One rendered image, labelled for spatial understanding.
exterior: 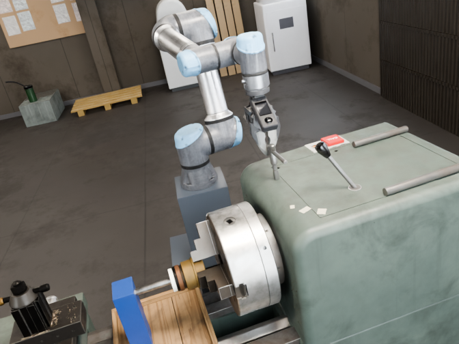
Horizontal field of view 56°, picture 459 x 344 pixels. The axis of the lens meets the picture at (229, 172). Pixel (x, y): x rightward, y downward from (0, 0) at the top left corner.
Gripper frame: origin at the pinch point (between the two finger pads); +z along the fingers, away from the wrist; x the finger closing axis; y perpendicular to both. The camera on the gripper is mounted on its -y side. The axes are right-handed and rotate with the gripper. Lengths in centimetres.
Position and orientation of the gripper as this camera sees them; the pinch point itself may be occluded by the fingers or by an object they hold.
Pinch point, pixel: (268, 152)
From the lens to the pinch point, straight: 133.4
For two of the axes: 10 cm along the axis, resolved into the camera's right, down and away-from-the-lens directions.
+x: -9.5, 2.8, -1.7
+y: -2.8, -3.9, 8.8
